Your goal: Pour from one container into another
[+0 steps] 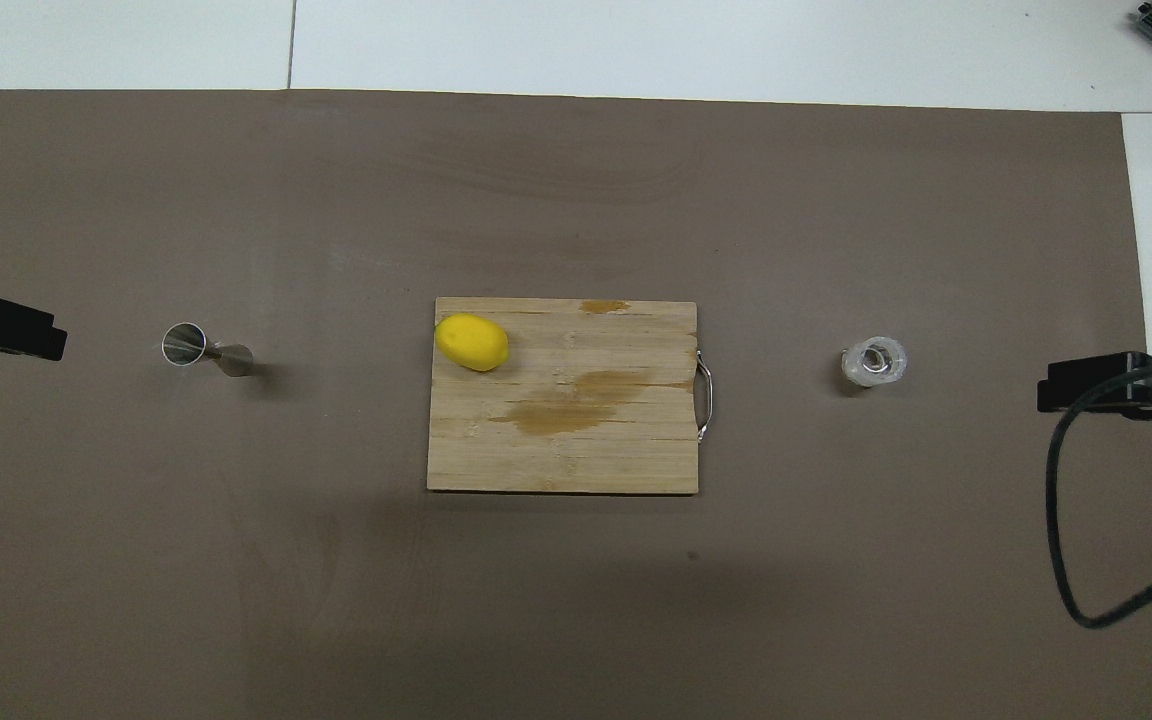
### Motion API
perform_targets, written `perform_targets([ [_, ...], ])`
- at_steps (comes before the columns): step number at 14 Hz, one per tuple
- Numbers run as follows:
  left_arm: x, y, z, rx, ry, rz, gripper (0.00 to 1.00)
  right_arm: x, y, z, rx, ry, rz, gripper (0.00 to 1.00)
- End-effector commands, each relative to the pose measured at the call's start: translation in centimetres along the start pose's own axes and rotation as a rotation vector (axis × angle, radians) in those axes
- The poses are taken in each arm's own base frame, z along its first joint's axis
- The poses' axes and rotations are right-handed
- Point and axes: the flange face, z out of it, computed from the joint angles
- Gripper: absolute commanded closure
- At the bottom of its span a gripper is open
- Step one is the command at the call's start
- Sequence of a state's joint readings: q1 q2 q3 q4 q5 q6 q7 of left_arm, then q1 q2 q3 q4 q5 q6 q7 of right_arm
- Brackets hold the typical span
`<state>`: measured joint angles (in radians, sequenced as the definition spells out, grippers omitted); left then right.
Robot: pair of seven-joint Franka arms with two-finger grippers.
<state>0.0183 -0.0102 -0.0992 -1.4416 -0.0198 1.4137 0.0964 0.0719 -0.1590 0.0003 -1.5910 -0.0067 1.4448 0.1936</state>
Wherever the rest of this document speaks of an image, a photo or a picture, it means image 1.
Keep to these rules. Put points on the steel double jigger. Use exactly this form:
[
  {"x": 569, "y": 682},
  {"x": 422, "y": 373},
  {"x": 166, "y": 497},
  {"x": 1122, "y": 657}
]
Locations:
[{"x": 186, "y": 343}]

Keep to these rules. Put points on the wooden cutting board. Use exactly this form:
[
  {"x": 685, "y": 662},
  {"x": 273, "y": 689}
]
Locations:
[{"x": 576, "y": 450}]

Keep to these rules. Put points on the small clear glass cup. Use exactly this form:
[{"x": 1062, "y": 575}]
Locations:
[{"x": 874, "y": 362}]

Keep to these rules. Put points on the brown table mat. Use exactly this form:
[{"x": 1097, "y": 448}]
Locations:
[{"x": 576, "y": 600}]

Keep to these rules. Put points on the yellow lemon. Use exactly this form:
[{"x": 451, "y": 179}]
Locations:
[{"x": 472, "y": 342}]

